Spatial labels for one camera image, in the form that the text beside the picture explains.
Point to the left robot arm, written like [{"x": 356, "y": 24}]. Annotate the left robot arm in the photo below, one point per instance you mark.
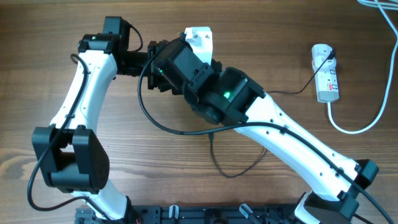
[{"x": 69, "y": 155}]

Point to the white power strip socket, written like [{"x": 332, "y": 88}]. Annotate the white power strip socket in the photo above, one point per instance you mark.
[{"x": 324, "y": 66}]

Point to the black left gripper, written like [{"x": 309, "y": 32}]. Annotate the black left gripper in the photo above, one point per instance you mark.
[{"x": 153, "y": 72}]

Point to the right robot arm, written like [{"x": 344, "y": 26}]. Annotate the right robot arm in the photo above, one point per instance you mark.
[{"x": 231, "y": 98}]

